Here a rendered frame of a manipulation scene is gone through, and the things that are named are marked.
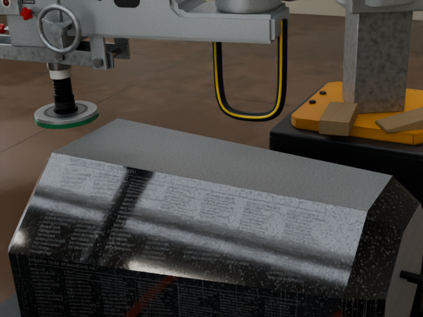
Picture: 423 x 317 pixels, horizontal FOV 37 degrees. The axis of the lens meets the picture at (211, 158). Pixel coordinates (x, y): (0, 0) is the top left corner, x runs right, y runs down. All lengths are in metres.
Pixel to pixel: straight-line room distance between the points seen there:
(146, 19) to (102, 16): 0.14
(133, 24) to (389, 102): 1.00
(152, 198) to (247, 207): 0.29
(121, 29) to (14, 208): 1.86
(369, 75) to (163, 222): 0.98
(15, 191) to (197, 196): 2.16
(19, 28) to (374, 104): 1.25
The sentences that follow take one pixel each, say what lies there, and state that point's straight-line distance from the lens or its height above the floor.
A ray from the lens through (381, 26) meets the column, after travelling 2.28.
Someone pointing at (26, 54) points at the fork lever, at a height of 1.09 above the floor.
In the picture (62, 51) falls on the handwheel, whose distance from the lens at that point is 1.95.
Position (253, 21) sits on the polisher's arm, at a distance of 1.75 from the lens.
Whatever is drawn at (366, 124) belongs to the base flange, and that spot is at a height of 0.78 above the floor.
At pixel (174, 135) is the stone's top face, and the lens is 2.06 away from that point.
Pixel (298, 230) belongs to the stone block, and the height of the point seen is 0.76.
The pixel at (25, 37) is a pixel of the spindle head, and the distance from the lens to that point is 2.08.
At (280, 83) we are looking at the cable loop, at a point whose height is 1.03.
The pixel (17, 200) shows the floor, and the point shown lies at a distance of 3.65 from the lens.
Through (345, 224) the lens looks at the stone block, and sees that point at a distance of 1.59.
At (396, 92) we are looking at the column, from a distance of 2.37.
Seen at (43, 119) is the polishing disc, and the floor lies 0.88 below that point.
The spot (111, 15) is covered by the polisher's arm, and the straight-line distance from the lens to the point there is 1.91.
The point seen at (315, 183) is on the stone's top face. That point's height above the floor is 0.82.
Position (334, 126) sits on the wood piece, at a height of 0.81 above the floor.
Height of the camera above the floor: 1.58
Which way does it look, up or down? 24 degrees down
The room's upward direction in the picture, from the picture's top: 3 degrees counter-clockwise
